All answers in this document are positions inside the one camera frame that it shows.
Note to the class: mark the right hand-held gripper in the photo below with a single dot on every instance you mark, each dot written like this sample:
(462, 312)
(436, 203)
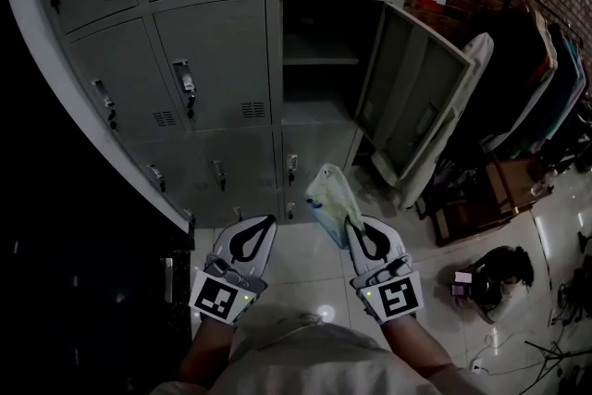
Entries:
(400, 298)

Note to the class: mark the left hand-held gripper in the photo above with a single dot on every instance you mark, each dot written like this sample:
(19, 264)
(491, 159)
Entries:
(217, 298)

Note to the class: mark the clear plastic bag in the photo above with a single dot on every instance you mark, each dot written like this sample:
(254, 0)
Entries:
(330, 203)

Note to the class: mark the grey metal locker cabinet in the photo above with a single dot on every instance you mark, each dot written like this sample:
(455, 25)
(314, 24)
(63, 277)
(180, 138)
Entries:
(217, 55)

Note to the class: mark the person's left forearm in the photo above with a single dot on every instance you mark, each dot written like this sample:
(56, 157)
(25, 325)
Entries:
(205, 356)

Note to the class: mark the person's right forearm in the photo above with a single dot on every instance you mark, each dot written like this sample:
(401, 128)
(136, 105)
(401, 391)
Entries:
(416, 351)

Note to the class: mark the locker door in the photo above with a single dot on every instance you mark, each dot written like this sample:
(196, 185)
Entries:
(407, 92)

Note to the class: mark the person's white shirt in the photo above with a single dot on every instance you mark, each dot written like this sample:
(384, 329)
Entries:
(324, 365)

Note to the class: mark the wooden stool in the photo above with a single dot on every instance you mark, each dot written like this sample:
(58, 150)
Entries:
(513, 185)

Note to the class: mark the white power strip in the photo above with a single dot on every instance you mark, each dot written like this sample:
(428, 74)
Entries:
(477, 364)

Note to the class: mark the clear plastic bottle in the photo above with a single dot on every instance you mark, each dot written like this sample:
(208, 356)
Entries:
(542, 185)

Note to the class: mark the black tripod stand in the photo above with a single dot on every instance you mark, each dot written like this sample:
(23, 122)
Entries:
(555, 361)

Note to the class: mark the row of hanging clothes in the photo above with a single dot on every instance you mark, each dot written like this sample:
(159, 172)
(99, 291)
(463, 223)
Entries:
(532, 78)

